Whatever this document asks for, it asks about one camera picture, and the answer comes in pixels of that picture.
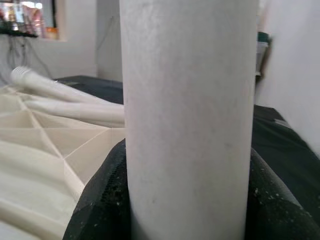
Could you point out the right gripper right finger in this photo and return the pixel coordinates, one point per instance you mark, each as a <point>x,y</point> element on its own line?
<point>275,215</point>

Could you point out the cluttered wall niche shelf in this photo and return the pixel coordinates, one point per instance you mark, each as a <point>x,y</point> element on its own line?
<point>25,15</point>

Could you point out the cream plastic table top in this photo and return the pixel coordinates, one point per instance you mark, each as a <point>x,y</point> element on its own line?
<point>50,140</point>

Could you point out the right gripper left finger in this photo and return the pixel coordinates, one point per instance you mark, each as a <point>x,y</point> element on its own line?
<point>107,205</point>

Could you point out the grey tape patch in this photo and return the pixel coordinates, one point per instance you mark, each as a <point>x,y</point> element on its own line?
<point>282,123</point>

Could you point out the black tablecloth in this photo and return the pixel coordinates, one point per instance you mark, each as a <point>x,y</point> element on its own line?
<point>275,150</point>

